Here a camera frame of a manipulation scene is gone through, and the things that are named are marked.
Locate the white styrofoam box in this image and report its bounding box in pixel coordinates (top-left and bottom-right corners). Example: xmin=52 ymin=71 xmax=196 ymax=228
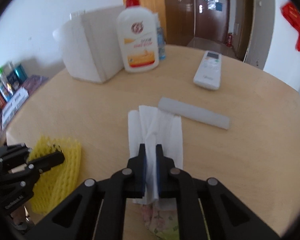
xmin=52 ymin=5 xmax=125 ymax=83

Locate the wooden wardrobe cabinet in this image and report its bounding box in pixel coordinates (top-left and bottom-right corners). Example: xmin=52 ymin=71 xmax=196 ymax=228
xmin=120 ymin=0 xmax=197 ymax=47

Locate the blue spray bottle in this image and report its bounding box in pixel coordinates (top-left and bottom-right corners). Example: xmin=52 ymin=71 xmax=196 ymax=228
xmin=157 ymin=27 xmax=166 ymax=60

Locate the white air conditioner remote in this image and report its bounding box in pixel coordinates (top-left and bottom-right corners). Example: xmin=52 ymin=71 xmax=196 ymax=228
xmin=193 ymin=50 xmax=222 ymax=90

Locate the red hanging banner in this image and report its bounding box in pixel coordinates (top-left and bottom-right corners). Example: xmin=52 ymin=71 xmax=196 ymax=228
xmin=281 ymin=1 xmax=300 ymax=52

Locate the teal canister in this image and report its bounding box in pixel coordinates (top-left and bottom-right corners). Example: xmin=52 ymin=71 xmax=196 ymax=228
xmin=14 ymin=63 xmax=28 ymax=83

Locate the white paper tissue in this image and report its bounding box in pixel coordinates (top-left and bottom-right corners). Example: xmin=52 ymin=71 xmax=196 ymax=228
xmin=128 ymin=105 xmax=183 ymax=210

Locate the floral green tissue pack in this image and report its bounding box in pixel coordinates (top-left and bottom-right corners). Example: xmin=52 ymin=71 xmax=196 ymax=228
xmin=141 ymin=204 xmax=179 ymax=240

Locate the red fire extinguisher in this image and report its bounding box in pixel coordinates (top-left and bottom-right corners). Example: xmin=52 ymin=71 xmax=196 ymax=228
xmin=226 ymin=33 xmax=233 ymax=47

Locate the dark brown entrance door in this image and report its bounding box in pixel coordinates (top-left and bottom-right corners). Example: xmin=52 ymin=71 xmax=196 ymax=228
xmin=195 ymin=0 xmax=230 ymax=43

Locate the white lotion pump bottle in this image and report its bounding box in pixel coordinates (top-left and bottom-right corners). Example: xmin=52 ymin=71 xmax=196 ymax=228
xmin=116 ymin=0 xmax=159 ymax=73

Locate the yellow foam fruit net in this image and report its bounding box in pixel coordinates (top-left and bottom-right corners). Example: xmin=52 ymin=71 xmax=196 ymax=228
xmin=28 ymin=136 xmax=82 ymax=215

